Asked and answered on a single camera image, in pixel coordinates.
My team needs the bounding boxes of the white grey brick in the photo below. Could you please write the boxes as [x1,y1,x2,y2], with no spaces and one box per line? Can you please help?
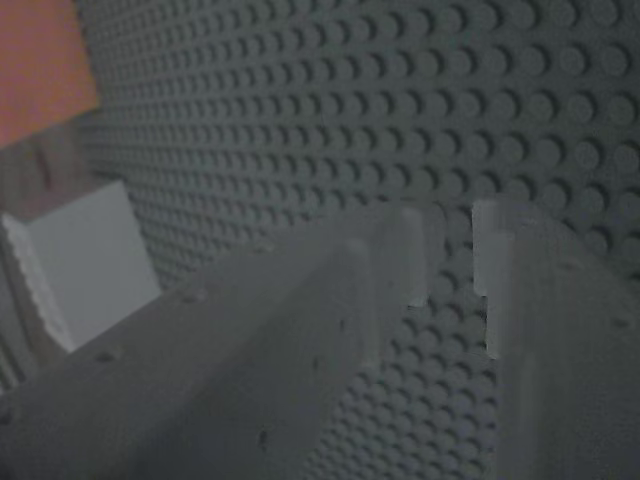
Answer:
[0,179,164,354]

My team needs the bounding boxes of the grey studded baseplate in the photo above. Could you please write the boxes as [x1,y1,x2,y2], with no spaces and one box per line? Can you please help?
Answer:
[74,0,640,480]

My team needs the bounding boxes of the orange brick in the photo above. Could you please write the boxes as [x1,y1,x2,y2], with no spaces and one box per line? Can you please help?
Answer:
[0,0,104,150]

